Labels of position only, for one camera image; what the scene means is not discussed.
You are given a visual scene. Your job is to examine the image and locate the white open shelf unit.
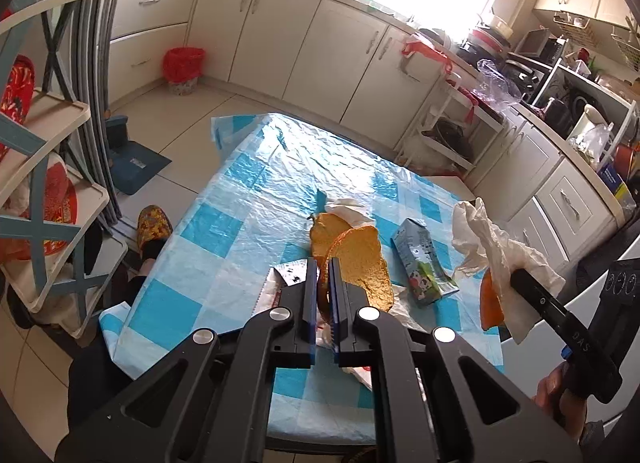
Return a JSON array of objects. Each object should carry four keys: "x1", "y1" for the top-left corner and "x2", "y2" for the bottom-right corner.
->
[{"x1": 530, "y1": 63, "x2": 640, "y2": 154}]

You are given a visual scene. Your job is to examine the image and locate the white kitchen base cabinets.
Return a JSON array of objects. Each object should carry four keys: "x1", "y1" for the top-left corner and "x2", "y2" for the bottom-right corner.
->
[{"x1": 107, "y1": 0, "x2": 483, "y2": 148}]

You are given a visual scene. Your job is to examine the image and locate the red printed paper decoration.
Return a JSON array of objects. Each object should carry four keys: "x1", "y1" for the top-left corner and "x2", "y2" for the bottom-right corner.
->
[
  {"x1": 30, "y1": 165, "x2": 81, "y2": 256},
  {"x1": 0, "y1": 55, "x2": 37, "y2": 144}
]

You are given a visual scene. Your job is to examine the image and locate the blue dustpan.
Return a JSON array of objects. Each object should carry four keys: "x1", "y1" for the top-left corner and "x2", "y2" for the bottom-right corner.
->
[{"x1": 105, "y1": 114, "x2": 173, "y2": 196}]

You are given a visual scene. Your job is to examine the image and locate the white kettle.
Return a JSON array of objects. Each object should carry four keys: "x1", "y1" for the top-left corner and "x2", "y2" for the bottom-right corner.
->
[{"x1": 567, "y1": 104, "x2": 608, "y2": 148}]

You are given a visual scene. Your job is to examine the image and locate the orange peel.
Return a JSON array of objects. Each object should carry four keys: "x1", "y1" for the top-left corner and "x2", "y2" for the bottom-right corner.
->
[
  {"x1": 480, "y1": 268, "x2": 506, "y2": 331},
  {"x1": 317, "y1": 225, "x2": 396, "y2": 319},
  {"x1": 308, "y1": 213, "x2": 353, "y2": 269}
]

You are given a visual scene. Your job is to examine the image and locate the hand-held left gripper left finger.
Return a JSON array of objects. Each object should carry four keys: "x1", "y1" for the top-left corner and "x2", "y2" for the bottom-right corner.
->
[{"x1": 54, "y1": 258, "x2": 320, "y2": 463}]

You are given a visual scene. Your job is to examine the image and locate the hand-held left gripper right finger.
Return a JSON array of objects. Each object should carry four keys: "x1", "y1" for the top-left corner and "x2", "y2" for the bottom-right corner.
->
[{"x1": 327, "y1": 257, "x2": 585, "y2": 463}]

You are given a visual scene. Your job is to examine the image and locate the clear plastic bag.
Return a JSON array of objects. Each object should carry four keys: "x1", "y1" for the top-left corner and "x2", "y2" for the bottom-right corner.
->
[{"x1": 475, "y1": 59, "x2": 523, "y2": 106}]

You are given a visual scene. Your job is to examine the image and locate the stack of dishes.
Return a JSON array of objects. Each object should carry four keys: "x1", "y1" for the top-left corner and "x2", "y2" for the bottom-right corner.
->
[{"x1": 460, "y1": 15, "x2": 516, "y2": 61}]

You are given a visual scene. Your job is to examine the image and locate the black frying pan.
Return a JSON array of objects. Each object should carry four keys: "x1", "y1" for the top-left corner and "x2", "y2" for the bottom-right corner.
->
[{"x1": 422, "y1": 119, "x2": 476, "y2": 161}]

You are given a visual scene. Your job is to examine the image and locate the patterned slipper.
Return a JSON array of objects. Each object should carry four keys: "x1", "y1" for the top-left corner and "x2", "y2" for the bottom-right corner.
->
[{"x1": 136, "y1": 204, "x2": 173, "y2": 260}]

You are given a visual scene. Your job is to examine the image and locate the white and blue shelf rack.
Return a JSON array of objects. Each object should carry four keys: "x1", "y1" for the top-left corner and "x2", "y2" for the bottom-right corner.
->
[{"x1": 0, "y1": 0, "x2": 128, "y2": 339}]

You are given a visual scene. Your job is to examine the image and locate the blue box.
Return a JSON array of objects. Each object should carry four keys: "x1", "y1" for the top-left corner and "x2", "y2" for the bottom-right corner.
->
[{"x1": 597, "y1": 165, "x2": 636, "y2": 208}]

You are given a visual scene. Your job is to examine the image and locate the white tissue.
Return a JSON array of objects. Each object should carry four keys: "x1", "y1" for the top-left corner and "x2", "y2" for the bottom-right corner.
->
[
  {"x1": 325, "y1": 198, "x2": 378, "y2": 231},
  {"x1": 451, "y1": 198, "x2": 566, "y2": 345}
]

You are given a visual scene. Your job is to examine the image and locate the black panel with round marks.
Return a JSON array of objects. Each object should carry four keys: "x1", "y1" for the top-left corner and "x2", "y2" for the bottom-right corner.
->
[{"x1": 575, "y1": 243, "x2": 640, "y2": 359}]

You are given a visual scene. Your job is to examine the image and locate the red plastic bag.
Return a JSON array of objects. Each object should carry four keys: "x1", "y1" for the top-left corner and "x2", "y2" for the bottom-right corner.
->
[{"x1": 400, "y1": 34, "x2": 456, "y2": 74}]

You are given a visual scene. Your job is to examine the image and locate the person's leg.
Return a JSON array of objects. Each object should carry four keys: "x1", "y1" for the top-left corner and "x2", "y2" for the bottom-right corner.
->
[{"x1": 67, "y1": 259, "x2": 153, "y2": 436}]

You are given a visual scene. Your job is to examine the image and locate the blue checked plastic tablecloth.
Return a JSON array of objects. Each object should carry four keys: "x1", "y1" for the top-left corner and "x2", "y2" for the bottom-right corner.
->
[{"x1": 99, "y1": 113, "x2": 506, "y2": 444}]

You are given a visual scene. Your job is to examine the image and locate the white drawer cabinet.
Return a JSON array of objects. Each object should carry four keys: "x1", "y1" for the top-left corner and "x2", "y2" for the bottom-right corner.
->
[{"x1": 470, "y1": 105, "x2": 626, "y2": 264}]

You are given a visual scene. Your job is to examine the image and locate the grey sliding door frame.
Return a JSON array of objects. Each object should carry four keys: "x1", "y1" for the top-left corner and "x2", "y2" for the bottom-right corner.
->
[{"x1": 75, "y1": 0, "x2": 132, "y2": 224}]

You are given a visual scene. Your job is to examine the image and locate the white low stool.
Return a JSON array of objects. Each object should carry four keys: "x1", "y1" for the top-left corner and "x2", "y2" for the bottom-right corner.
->
[{"x1": 425, "y1": 174, "x2": 476, "y2": 198}]

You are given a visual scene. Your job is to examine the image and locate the red-lined trash bin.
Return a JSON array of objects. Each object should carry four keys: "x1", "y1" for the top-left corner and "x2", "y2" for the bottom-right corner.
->
[{"x1": 162, "y1": 47, "x2": 206, "y2": 96}]

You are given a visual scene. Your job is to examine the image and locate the grey countertop appliance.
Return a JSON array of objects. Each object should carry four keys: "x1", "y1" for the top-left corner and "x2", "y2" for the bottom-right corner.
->
[{"x1": 515, "y1": 27, "x2": 568, "y2": 64}]

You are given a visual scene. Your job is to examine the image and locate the red cloth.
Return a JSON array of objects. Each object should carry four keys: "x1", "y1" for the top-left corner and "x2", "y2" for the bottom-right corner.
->
[{"x1": 447, "y1": 74, "x2": 481, "y2": 121}]

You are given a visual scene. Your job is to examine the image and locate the white pan rack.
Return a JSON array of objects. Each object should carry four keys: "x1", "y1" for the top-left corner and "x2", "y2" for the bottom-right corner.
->
[{"x1": 395, "y1": 78, "x2": 506, "y2": 176}]

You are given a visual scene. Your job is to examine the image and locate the person's right hand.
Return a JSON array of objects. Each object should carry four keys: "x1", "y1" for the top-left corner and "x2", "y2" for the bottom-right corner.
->
[{"x1": 531, "y1": 362, "x2": 589, "y2": 444}]

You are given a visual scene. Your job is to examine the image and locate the small red-printed paper sleeve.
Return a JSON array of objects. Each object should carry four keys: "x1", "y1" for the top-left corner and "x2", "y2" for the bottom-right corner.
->
[{"x1": 255, "y1": 259, "x2": 308, "y2": 316}]

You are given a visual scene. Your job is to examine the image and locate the green and white milk carton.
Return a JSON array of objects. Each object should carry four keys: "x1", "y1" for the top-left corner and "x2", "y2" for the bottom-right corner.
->
[{"x1": 390, "y1": 218, "x2": 460, "y2": 309}]

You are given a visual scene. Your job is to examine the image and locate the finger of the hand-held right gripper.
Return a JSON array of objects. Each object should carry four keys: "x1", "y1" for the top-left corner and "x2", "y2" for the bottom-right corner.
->
[{"x1": 510, "y1": 268, "x2": 594, "y2": 352}]

